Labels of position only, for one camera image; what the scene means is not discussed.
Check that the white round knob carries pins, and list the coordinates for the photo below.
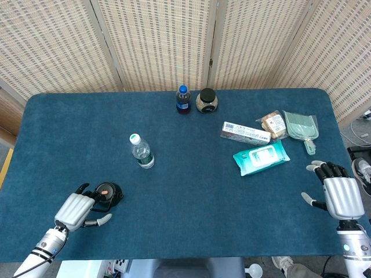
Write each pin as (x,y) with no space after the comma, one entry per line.
(255,270)

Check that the woven bamboo folding screen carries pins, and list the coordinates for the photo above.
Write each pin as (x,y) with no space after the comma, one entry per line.
(159,43)

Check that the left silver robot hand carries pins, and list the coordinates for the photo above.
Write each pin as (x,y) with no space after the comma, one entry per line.
(72,210)

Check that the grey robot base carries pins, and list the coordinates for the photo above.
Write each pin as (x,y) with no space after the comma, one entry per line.
(185,267)

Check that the glass jar black lid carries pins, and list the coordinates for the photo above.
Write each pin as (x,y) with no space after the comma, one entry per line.
(207,101)

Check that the long floral cardboard box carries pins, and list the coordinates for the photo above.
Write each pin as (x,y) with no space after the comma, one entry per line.
(246,133)

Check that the beige sneaker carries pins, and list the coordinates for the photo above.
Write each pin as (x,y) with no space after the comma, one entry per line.
(282,263)

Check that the teal wet wipes pack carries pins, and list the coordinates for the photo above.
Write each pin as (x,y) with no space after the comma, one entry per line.
(261,157)

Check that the person leg olive trousers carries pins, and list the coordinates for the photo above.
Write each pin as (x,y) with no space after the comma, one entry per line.
(301,272)

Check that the metal screen hinge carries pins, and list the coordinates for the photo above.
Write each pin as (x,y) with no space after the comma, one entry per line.
(211,62)

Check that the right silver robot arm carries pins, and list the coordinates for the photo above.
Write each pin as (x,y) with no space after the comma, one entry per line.
(355,249)

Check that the green dustpan brush set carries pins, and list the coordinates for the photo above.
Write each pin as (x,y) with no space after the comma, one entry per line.
(300,127)

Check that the clear water bottle green label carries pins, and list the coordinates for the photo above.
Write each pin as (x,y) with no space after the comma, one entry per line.
(143,156)

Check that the blue table cloth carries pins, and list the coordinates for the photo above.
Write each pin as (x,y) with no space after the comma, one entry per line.
(188,202)

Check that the small cola bottle blue cap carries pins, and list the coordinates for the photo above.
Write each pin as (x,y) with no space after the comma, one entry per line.
(183,102)

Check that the grey black sneaker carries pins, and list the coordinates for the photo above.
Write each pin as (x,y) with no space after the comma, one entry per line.
(363,173)

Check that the black cast iron teapot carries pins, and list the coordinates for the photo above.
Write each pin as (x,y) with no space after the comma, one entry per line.
(114,197)

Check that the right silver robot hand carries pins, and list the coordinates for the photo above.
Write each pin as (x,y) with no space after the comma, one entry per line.
(343,197)

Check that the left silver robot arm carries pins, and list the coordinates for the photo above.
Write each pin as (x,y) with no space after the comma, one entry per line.
(43,249)

